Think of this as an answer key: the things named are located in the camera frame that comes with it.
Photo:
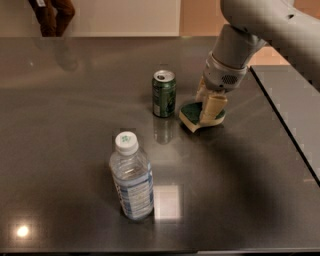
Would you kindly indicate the clear plastic water bottle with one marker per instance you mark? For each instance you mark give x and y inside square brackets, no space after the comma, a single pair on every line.
[132,176]

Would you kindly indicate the person legs brown trousers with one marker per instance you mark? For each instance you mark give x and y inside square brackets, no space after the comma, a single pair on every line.
[53,16]

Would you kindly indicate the green soda can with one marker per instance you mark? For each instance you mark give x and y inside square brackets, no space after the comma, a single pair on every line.
[164,93]

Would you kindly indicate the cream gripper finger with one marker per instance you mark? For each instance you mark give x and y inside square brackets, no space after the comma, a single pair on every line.
[202,91]
[212,106]

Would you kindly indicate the grey side table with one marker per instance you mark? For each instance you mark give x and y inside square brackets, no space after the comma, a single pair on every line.
[297,103]

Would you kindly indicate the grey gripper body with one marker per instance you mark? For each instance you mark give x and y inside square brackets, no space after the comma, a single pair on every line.
[221,76]

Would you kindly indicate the green and yellow sponge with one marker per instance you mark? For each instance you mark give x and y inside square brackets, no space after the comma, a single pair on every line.
[190,116]

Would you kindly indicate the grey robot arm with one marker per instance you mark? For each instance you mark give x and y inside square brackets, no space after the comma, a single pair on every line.
[251,24]

